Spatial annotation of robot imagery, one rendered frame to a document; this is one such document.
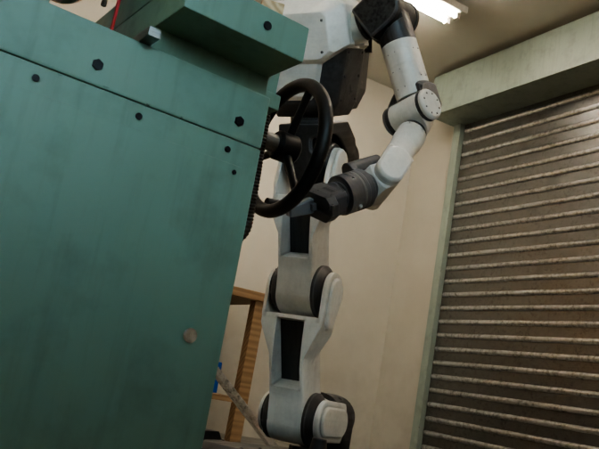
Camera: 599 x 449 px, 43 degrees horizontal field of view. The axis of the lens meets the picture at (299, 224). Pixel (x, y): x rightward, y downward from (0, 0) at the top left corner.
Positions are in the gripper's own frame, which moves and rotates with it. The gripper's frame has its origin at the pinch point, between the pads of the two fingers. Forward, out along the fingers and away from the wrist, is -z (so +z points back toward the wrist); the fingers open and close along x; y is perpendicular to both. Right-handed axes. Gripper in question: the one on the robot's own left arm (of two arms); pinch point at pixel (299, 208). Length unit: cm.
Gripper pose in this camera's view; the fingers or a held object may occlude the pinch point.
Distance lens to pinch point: 154.1
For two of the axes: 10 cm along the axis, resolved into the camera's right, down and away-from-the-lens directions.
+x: -6.3, -3.0, 7.1
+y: -0.1, -9.2, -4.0
